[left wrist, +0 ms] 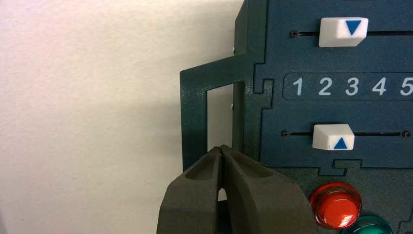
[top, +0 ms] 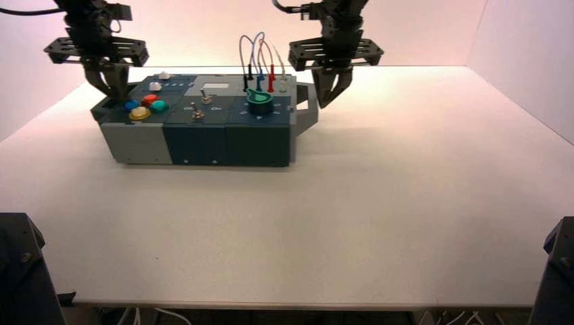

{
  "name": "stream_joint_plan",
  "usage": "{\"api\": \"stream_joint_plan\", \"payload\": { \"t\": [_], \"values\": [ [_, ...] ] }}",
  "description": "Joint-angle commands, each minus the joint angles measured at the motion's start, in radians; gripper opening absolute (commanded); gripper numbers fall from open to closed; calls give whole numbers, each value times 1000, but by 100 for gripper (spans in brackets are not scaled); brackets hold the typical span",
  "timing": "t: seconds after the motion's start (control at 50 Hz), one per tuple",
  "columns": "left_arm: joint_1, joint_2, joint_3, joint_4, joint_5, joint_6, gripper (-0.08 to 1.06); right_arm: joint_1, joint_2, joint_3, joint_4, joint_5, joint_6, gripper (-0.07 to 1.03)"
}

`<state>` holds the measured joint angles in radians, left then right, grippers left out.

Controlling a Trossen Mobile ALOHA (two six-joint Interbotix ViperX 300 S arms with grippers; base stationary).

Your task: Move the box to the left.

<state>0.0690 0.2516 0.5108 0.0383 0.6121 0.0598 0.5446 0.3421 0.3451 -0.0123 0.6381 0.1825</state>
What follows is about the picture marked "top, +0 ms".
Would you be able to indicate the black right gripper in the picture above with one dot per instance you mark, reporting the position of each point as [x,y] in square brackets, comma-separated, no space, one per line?
[341,47]

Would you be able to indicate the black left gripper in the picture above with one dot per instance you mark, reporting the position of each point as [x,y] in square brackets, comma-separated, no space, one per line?
[92,45]

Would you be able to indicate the grey and blue control box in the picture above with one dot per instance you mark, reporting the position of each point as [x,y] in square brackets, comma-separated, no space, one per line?
[202,143]

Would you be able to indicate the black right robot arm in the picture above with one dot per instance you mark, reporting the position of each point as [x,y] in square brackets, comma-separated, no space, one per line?
[341,6]

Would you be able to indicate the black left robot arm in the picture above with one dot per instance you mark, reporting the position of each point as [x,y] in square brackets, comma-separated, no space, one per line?
[87,6]

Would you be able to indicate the blue push button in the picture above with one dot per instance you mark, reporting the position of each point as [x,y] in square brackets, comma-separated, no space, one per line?
[131,105]

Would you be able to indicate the red push button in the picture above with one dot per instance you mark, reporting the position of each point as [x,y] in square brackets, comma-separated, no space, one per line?
[149,99]

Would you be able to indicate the yellow push button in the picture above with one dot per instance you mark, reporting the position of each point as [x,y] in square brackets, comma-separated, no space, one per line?
[140,114]

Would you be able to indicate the white square button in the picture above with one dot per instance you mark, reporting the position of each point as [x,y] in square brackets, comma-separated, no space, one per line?
[155,86]
[164,76]

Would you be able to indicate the teal push button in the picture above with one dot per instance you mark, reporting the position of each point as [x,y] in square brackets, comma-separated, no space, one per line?
[159,106]

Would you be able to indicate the green rotary knob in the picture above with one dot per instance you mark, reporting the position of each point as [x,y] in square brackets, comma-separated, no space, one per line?
[260,104]

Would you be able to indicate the metal toggle switch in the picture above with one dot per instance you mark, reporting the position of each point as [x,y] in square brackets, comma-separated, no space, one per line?
[197,114]
[206,98]

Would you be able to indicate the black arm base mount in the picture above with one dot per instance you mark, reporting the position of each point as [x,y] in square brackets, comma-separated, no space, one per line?
[558,278]
[22,278]

